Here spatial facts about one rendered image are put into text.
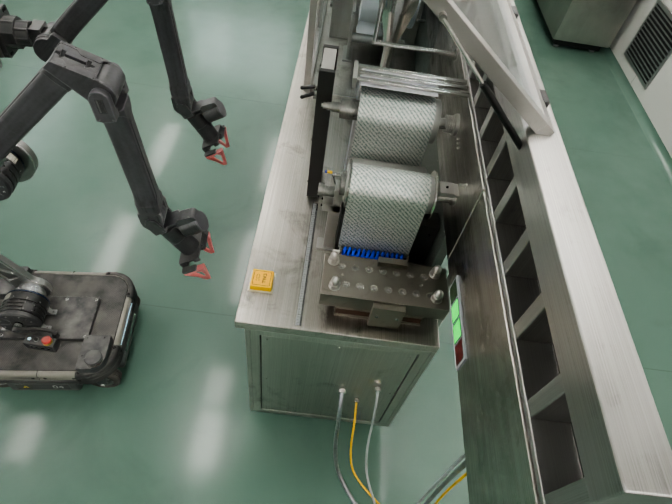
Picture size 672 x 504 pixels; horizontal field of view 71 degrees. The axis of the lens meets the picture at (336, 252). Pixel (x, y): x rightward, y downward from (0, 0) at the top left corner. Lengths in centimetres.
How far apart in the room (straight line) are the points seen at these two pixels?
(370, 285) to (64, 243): 203
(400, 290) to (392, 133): 49
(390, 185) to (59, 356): 162
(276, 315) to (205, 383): 97
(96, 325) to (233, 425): 77
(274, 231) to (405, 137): 58
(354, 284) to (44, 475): 158
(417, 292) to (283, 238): 53
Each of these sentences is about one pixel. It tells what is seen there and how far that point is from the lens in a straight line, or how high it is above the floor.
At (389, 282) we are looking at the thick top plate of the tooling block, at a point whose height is 103.
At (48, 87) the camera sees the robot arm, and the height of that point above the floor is 165.
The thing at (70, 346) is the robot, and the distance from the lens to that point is 238.
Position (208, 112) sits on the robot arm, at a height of 124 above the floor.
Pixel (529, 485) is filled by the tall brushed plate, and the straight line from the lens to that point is 92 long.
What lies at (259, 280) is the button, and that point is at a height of 92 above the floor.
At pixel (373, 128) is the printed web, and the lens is 151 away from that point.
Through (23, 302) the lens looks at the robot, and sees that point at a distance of 236.
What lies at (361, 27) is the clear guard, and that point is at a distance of 224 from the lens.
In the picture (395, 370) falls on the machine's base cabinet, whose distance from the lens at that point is 174.
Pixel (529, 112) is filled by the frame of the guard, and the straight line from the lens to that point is 107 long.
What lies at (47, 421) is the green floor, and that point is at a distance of 254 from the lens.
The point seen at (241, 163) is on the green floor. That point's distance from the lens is 333.
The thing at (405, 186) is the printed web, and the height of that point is 130.
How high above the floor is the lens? 223
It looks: 52 degrees down
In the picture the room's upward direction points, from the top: 11 degrees clockwise
